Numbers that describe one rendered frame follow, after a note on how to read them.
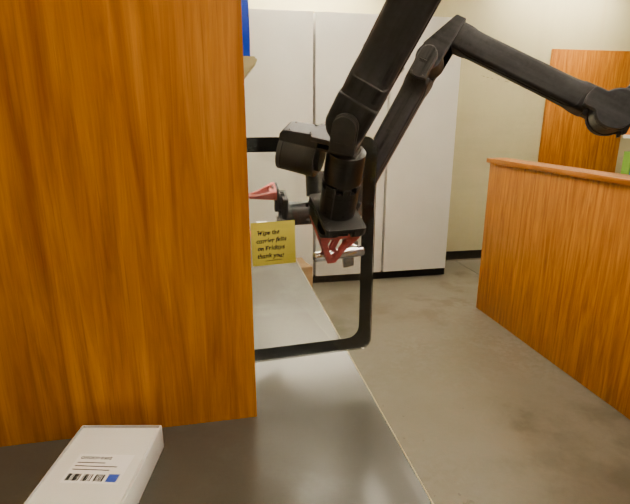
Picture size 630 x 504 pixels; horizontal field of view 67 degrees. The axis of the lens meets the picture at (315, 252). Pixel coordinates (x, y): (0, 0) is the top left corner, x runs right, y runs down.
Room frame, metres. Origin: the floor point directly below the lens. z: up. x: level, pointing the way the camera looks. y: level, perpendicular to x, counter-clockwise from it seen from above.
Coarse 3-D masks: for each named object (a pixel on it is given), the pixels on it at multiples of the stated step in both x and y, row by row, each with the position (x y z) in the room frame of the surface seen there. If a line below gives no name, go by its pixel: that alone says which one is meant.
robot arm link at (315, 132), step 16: (288, 128) 0.70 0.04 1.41; (304, 128) 0.70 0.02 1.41; (320, 128) 0.71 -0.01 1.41; (336, 128) 0.64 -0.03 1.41; (352, 128) 0.63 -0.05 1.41; (288, 144) 0.70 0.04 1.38; (304, 144) 0.70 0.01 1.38; (336, 144) 0.65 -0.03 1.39; (352, 144) 0.64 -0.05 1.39; (288, 160) 0.70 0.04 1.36; (304, 160) 0.69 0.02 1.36
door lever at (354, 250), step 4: (356, 240) 0.83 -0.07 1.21; (352, 244) 0.81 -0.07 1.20; (356, 244) 0.83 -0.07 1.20; (348, 248) 0.78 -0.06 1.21; (352, 248) 0.78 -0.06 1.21; (356, 248) 0.78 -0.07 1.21; (360, 248) 0.78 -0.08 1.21; (316, 252) 0.77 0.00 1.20; (320, 252) 0.77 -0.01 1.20; (332, 252) 0.77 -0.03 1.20; (344, 252) 0.77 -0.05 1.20; (348, 252) 0.78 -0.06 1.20; (352, 252) 0.78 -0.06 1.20; (356, 252) 0.78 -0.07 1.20; (360, 252) 0.78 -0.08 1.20; (364, 252) 0.78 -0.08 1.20; (316, 256) 0.76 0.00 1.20; (320, 256) 0.76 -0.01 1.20; (324, 256) 0.76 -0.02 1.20; (340, 256) 0.77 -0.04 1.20; (344, 256) 0.77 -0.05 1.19; (348, 256) 0.78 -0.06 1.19; (352, 256) 0.78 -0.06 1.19; (356, 256) 0.78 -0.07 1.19; (316, 260) 0.76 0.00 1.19; (320, 260) 0.76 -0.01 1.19; (324, 260) 0.77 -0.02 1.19
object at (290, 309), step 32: (256, 160) 0.79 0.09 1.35; (256, 192) 0.79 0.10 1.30; (288, 192) 0.80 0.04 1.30; (320, 192) 0.81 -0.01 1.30; (256, 288) 0.78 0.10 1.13; (288, 288) 0.80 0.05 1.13; (320, 288) 0.81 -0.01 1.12; (352, 288) 0.83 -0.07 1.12; (256, 320) 0.78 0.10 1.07; (288, 320) 0.80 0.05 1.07; (320, 320) 0.81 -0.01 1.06; (352, 320) 0.83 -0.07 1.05; (256, 352) 0.78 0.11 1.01; (288, 352) 0.80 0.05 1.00; (320, 352) 0.81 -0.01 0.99
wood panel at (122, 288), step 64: (0, 0) 0.64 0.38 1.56; (64, 0) 0.65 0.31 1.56; (128, 0) 0.66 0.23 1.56; (192, 0) 0.68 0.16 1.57; (0, 64) 0.63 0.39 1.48; (64, 64) 0.65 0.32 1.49; (128, 64) 0.66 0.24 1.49; (192, 64) 0.68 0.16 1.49; (0, 128) 0.63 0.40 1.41; (64, 128) 0.65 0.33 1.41; (128, 128) 0.66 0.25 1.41; (192, 128) 0.68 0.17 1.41; (0, 192) 0.63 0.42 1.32; (64, 192) 0.64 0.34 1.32; (128, 192) 0.66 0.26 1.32; (192, 192) 0.68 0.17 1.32; (0, 256) 0.63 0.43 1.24; (64, 256) 0.64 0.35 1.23; (128, 256) 0.66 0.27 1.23; (192, 256) 0.68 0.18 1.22; (0, 320) 0.62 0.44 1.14; (64, 320) 0.64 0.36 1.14; (128, 320) 0.66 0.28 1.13; (192, 320) 0.67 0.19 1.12; (0, 384) 0.62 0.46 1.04; (64, 384) 0.64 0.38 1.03; (128, 384) 0.65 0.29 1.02; (192, 384) 0.67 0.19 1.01
